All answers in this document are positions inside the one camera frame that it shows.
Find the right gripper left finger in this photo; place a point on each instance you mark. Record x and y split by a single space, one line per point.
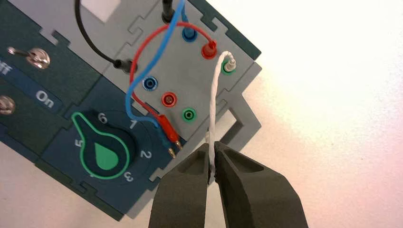
182 195

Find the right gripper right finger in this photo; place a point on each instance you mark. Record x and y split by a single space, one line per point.
252 195

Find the green rotary knob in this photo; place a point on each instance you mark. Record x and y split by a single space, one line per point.
105 155

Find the blue grey control box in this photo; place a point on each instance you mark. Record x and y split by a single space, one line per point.
78 94

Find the metal toggle switch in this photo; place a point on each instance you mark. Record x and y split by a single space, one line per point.
37 58
4 105

